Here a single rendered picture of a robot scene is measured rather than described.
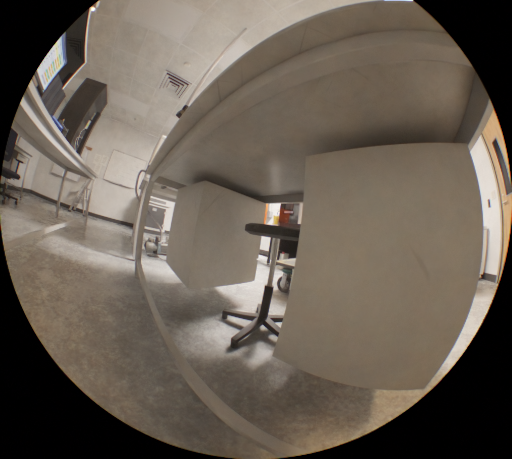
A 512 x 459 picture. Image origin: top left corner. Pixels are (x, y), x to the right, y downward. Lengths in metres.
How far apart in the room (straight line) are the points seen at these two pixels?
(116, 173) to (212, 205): 4.22
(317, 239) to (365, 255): 0.12
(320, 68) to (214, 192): 0.79
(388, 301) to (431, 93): 0.44
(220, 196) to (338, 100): 0.77
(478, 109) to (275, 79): 0.46
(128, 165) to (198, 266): 4.30
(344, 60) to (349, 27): 0.08
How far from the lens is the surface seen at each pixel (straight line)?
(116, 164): 4.93
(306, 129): 0.45
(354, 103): 0.39
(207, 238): 0.87
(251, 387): 0.69
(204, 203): 0.85
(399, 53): 0.28
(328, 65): 0.26
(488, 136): 3.39
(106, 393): 0.67
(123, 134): 5.22
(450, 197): 0.42
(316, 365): 0.50
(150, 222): 4.15
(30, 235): 1.48
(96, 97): 2.53
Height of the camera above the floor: 0.58
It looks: 11 degrees up
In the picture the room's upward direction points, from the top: 9 degrees clockwise
